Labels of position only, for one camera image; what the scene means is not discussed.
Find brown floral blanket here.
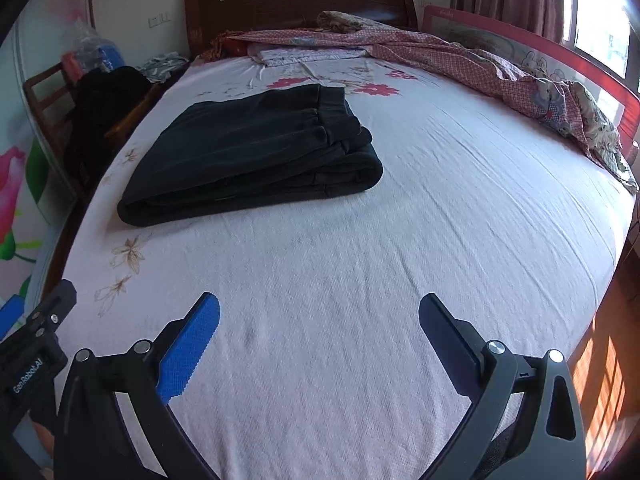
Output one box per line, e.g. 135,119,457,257
317,10,382,31

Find red patterned quilt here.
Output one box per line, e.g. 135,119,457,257
240,22,640,195

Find folded light floral sheet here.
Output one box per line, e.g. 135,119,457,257
247,45,374,69

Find orange fringed cloth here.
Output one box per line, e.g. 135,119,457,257
200,30,251,64

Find wooden chair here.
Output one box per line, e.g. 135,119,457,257
22,62,162,197

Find clear plastic bag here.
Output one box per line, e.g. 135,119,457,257
62,27,126,81

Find black pants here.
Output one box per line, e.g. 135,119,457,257
116,83,385,228

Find black clothes pile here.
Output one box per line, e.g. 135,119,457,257
65,66,154,187

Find bed with floral sheet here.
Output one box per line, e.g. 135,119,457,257
47,52,632,480

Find grey patterned cloth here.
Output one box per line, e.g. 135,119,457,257
135,52,190,85

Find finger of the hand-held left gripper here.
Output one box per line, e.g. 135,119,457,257
0,294,26,342
22,279,79,343

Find flower print wardrobe door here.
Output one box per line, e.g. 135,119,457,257
0,0,99,313

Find wooden headboard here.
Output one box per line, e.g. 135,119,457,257
182,0,419,59

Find window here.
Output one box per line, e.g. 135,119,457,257
560,0,640,82

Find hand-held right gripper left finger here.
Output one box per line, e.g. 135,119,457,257
52,291,222,480

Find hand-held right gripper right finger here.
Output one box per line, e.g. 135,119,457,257
418,292,587,480

